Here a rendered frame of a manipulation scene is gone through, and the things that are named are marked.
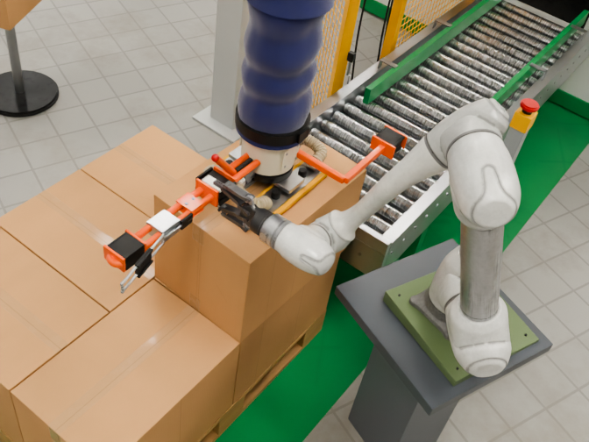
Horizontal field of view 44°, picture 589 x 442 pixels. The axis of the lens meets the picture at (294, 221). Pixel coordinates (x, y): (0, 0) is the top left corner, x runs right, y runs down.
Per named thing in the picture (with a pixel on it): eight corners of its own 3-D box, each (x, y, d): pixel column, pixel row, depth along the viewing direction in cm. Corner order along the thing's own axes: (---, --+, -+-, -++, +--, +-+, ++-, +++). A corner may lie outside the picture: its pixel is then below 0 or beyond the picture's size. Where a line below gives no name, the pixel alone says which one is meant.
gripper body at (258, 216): (260, 222, 200) (234, 205, 203) (258, 243, 206) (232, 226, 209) (277, 208, 205) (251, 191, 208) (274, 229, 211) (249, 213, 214)
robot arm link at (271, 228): (272, 255, 204) (255, 245, 206) (291, 238, 209) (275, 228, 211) (275, 233, 197) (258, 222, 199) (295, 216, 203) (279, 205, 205)
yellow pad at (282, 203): (307, 159, 247) (308, 147, 244) (330, 174, 244) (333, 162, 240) (241, 210, 226) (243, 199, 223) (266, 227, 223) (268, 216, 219)
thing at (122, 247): (127, 240, 198) (126, 228, 195) (146, 255, 196) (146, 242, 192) (103, 258, 193) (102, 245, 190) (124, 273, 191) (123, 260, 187)
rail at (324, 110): (483, 6, 454) (493, -23, 441) (491, 10, 452) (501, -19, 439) (243, 188, 313) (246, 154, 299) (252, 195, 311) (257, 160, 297)
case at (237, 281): (266, 195, 292) (277, 114, 264) (346, 248, 277) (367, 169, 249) (154, 276, 256) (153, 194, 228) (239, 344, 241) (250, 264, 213)
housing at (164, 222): (163, 218, 206) (163, 207, 203) (180, 231, 204) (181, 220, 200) (145, 231, 202) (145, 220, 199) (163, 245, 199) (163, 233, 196)
